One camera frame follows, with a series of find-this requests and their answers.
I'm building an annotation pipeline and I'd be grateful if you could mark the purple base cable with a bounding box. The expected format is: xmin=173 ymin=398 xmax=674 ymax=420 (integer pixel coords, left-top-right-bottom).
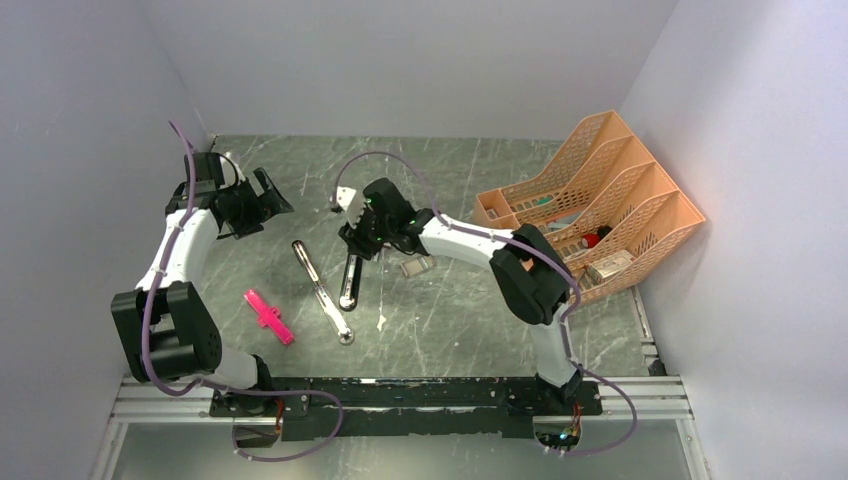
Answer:
xmin=198 ymin=377 xmax=344 ymax=465

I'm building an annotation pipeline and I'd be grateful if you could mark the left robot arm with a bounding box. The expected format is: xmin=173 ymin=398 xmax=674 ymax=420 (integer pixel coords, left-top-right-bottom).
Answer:
xmin=110 ymin=152 xmax=293 ymax=416

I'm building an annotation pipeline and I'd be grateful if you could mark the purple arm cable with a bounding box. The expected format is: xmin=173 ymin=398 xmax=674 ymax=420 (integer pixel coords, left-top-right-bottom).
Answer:
xmin=139 ymin=120 xmax=200 ymax=397
xmin=329 ymin=150 xmax=641 ymax=458

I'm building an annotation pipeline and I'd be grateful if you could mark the beige stapler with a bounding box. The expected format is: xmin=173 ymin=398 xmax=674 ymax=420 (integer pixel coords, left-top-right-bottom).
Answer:
xmin=292 ymin=240 xmax=355 ymax=346

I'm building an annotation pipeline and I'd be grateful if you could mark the orange file organizer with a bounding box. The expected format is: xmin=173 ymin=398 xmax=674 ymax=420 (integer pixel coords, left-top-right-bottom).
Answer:
xmin=473 ymin=110 xmax=705 ymax=303

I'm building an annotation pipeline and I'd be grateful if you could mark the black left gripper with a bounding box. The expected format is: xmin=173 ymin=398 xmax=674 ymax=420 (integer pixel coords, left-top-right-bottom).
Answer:
xmin=219 ymin=168 xmax=293 ymax=240

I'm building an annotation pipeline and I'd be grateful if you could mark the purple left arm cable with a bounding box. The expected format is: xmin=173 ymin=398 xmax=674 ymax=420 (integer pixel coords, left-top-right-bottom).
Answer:
xmin=139 ymin=120 xmax=200 ymax=397

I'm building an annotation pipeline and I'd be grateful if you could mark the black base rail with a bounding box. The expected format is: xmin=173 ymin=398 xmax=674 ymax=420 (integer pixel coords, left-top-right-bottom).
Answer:
xmin=208 ymin=377 xmax=603 ymax=441

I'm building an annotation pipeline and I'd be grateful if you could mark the beige box in organizer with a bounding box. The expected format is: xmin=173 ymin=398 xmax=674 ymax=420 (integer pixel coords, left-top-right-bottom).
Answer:
xmin=586 ymin=250 xmax=636 ymax=284

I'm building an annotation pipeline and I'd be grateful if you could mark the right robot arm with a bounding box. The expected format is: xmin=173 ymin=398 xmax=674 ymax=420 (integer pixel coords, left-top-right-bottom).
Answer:
xmin=331 ymin=178 xmax=582 ymax=414

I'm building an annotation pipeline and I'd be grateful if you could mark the red black item in organizer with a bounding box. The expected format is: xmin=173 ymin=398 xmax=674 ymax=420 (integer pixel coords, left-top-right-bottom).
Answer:
xmin=581 ymin=225 xmax=612 ymax=249

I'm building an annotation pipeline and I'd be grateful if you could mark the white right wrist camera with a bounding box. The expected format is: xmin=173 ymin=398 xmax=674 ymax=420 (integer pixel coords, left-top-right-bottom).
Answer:
xmin=336 ymin=186 xmax=366 ymax=228

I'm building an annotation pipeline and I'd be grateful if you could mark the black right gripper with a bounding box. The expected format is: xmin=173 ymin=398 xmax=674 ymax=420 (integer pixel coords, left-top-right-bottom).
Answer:
xmin=338 ymin=204 xmax=395 ymax=262

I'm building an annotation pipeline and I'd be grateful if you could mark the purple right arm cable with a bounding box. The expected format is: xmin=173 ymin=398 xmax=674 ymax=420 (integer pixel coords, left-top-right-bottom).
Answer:
xmin=329 ymin=150 xmax=641 ymax=458

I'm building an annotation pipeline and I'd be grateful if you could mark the pink plastic clip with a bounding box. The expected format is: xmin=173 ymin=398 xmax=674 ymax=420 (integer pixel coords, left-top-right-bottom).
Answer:
xmin=244 ymin=289 xmax=295 ymax=346

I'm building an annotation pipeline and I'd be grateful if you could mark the black stapler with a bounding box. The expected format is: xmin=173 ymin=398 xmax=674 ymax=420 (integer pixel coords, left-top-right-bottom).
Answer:
xmin=338 ymin=254 xmax=363 ymax=312

